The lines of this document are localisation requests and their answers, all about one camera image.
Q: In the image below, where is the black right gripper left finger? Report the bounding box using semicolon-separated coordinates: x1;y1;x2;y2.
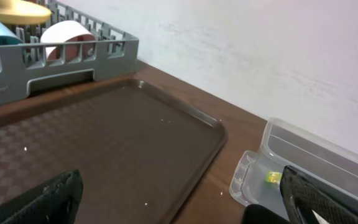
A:
0;170;83;224

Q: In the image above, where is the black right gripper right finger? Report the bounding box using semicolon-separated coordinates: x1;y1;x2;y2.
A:
280;166;358;224

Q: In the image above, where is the green snack wrapper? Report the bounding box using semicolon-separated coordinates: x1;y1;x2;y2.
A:
265;171;282;184

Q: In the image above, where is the yellow plastic plate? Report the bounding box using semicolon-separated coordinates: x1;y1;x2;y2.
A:
0;0;52;25

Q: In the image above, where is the clear plastic waste bin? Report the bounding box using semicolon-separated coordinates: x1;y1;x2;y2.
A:
229;118;358;219

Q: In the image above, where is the black food waste tray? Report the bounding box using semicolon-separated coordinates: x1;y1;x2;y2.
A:
241;204;289;224

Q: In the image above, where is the grey plastic dishwasher rack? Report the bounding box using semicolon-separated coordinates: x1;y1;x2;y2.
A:
0;1;139;105

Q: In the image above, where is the dark brown serving tray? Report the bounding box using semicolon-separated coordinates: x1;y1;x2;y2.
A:
0;79;227;223

